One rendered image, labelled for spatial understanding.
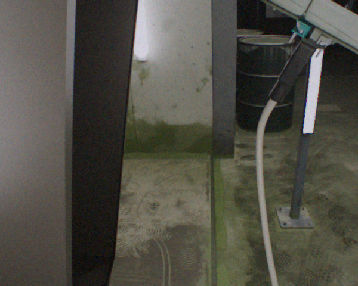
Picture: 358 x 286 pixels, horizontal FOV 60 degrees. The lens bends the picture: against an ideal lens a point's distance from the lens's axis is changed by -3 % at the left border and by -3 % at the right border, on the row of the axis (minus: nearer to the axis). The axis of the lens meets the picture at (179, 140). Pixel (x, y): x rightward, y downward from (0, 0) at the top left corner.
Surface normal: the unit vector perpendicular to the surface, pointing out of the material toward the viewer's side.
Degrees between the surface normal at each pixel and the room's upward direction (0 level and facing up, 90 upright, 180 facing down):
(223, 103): 90
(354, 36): 99
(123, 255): 0
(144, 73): 90
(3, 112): 90
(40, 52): 90
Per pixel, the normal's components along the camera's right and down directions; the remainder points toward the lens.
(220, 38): -0.08, 0.43
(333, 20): -0.51, 0.53
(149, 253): -0.05, -0.90
